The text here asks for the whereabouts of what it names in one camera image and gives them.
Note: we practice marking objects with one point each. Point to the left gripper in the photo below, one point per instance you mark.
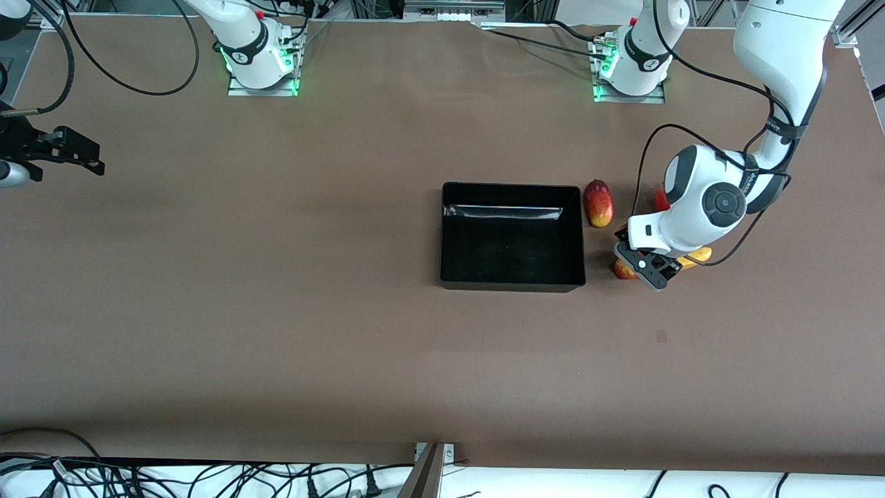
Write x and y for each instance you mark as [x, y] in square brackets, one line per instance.
[621, 234]

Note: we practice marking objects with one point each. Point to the red yellow apple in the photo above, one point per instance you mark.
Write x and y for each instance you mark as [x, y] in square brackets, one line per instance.
[622, 271]

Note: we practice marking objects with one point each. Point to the yellow banana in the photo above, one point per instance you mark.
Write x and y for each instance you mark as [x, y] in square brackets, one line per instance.
[698, 254]

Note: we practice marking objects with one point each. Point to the black rectangular box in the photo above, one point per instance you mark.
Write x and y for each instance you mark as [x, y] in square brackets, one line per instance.
[511, 256]

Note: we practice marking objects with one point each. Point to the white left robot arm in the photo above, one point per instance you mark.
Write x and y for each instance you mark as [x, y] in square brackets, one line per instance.
[781, 41]

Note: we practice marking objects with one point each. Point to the grey metal box with ports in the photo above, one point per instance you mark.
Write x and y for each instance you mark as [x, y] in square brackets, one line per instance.
[453, 8]

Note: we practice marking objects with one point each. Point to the red pomegranate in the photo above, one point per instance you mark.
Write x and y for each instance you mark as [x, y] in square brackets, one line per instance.
[661, 200]

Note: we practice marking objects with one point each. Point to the red yellow mango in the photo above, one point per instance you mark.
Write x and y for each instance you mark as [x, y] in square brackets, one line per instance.
[599, 204]

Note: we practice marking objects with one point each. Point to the grey aluminium beam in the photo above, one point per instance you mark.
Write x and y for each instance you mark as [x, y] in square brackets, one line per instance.
[425, 477]

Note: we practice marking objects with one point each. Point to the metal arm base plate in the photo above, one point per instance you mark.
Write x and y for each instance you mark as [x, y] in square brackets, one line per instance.
[263, 91]
[629, 99]

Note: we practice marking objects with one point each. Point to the small metal corner bracket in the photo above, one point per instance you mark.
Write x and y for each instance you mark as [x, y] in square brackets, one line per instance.
[449, 453]

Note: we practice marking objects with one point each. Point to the aluminium frame profile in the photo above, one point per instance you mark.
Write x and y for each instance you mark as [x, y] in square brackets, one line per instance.
[847, 31]

